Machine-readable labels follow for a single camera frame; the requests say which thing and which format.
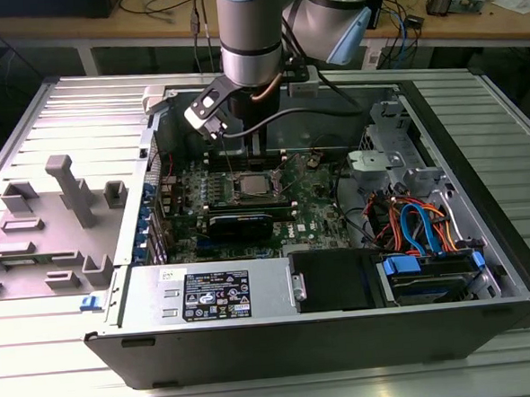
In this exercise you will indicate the thin metal locking lever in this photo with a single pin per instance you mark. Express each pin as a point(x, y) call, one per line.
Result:
point(228, 158)
point(291, 185)

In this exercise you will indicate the silver CPU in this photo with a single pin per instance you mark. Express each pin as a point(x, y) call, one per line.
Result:
point(254, 185)

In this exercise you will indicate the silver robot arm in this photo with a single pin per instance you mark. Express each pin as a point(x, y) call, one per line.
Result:
point(248, 28)

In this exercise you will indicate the black RAM slot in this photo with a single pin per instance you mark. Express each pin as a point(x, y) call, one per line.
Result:
point(219, 157)
point(220, 165)

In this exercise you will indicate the CPU socket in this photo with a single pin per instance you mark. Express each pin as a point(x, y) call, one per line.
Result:
point(273, 185)

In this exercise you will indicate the black expansion slot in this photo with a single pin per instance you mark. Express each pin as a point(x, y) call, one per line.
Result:
point(232, 251)

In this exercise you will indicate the round coin cell battery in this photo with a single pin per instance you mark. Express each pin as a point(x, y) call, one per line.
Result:
point(313, 161)

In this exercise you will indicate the black RAM stick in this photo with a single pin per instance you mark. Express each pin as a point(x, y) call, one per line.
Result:
point(247, 206)

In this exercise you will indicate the green motherboard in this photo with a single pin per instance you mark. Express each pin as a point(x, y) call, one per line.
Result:
point(310, 196)

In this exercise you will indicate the black graphics card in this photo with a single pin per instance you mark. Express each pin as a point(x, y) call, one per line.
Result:
point(240, 227)

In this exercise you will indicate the silver metal disk bay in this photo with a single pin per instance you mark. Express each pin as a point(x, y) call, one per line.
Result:
point(380, 164)

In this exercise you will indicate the blue card clip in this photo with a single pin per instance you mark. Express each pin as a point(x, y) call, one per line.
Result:
point(139, 253)
point(144, 214)
point(142, 233)
point(148, 194)

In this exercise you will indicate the black upright box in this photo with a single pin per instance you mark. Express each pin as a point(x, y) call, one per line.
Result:
point(379, 2)

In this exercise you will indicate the small black box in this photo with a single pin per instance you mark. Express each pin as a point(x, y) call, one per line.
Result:
point(415, 22)

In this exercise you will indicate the finned metal heatsink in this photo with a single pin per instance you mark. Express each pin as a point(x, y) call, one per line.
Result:
point(439, 1)

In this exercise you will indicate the hard disk in blue carrier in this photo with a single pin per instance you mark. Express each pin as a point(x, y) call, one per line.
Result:
point(401, 264)

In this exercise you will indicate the wooden desk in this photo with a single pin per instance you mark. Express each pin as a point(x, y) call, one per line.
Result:
point(461, 29)

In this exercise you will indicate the silver power supply unit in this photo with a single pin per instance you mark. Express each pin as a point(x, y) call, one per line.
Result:
point(145, 300)

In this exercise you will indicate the black computer box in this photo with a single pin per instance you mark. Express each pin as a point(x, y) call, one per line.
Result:
point(51, 7)

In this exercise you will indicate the grey electronic device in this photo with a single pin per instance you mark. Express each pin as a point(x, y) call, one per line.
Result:
point(469, 1)

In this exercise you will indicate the black PC case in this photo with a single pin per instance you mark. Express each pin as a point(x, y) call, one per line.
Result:
point(256, 352)

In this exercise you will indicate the grey parts rack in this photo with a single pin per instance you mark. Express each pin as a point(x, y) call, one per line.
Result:
point(47, 248)

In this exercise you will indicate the blue case latch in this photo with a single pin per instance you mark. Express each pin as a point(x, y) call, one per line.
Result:
point(90, 303)

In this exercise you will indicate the white paper sheets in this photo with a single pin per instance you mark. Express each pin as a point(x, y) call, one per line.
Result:
point(516, 4)

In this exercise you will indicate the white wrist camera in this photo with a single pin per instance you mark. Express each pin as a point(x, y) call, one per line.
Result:
point(203, 110)

